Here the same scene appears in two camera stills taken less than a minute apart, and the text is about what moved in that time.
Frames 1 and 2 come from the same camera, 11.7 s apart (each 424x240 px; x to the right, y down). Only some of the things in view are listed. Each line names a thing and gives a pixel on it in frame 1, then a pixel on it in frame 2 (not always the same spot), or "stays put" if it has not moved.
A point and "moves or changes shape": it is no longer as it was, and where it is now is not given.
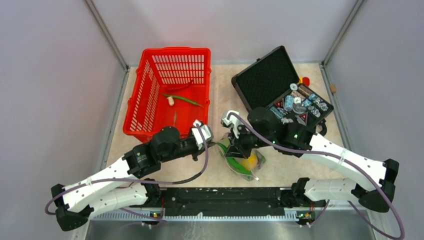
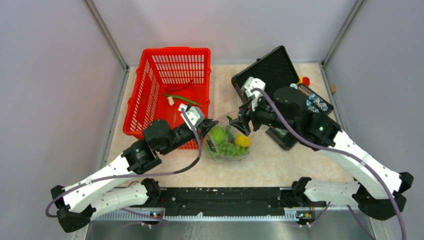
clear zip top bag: [248, 167] moves or changes shape
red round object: [306, 81] stays put
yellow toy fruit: [251, 162] moves or changes shape
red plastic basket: [172, 88] stays put
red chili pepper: [174, 90] stays put
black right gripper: [236, 148] → [242, 123]
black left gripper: [197, 151] → [205, 126]
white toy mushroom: [171, 100] stays put
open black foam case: [271, 82] stays put
